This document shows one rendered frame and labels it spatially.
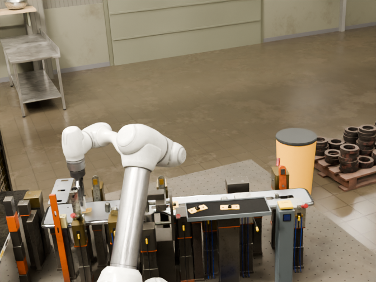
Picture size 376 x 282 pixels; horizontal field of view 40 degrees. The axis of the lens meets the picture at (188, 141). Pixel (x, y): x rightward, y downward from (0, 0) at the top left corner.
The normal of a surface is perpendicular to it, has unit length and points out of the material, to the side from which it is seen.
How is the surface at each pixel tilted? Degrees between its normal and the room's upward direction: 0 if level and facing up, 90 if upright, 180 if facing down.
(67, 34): 90
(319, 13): 90
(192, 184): 0
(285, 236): 90
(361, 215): 0
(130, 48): 90
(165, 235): 0
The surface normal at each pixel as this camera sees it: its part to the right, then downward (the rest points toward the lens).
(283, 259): 0.07, 0.39
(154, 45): 0.39, 0.34
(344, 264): -0.05, -0.92
